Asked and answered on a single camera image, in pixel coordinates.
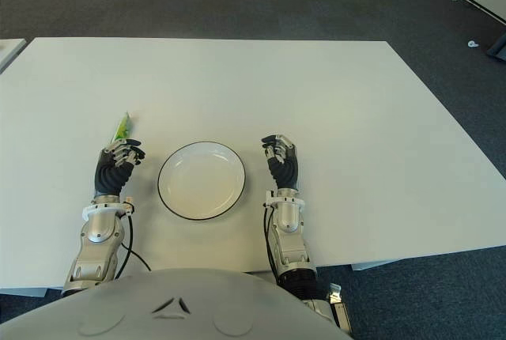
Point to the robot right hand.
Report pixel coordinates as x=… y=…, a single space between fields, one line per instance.
x=285 y=170

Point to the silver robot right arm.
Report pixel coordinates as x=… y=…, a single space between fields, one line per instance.
x=290 y=237

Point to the white side table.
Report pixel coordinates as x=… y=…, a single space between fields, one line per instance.
x=8 y=53

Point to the green toothpaste tube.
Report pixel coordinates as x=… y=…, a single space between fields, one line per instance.
x=122 y=128

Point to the white table frame bar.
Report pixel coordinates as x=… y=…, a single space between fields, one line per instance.
x=367 y=265

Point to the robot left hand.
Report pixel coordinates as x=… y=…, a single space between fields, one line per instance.
x=112 y=176

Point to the white plate with black rim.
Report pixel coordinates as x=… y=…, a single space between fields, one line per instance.
x=201 y=186

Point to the grey robot torso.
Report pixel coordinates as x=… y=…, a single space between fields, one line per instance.
x=178 y=308

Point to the dark grey floor object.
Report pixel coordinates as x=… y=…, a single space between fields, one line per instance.
x=499 y=48

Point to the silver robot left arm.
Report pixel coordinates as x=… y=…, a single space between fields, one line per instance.
x=97 y=233

